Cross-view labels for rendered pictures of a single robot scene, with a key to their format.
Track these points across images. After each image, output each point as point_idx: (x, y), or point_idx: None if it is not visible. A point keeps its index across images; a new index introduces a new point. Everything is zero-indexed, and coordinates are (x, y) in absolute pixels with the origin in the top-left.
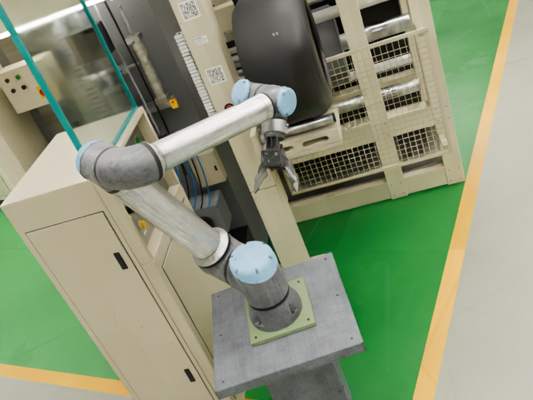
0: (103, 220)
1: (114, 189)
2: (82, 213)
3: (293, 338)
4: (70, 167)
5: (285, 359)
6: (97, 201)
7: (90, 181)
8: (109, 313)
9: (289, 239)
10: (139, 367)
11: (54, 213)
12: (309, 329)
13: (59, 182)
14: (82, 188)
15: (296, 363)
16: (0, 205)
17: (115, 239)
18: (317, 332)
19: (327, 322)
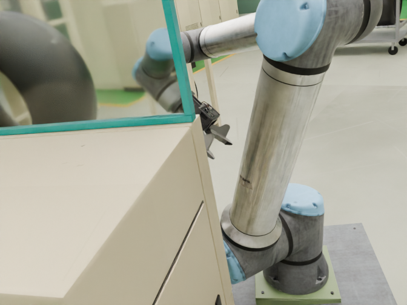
0: (206, 223)
1: (373, 28)
2: (188, 219)
3: (339, 267)
4: (57, 169)
5: (369, 274)
6: (198, 178)
7: (191, 131)
8: None
9: None
10: None
11: (161, 244)
12: (330, 254)
13: (122, 168)
14: (186, 150)
15: (379, 265)
16: (60, 295)
17: (214, 263)
18: (338, 249)
19: (325, 242)
